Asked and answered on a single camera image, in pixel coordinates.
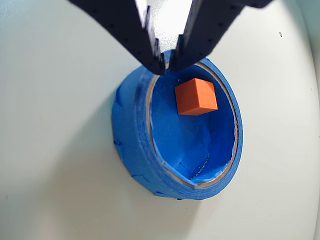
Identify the orange cube block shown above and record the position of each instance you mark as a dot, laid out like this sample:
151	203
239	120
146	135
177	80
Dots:
196	97

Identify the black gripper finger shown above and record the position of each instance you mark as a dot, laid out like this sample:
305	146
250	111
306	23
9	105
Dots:
207	27
125	27

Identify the blue tape roll bin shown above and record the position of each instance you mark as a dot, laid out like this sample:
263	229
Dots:
130	125

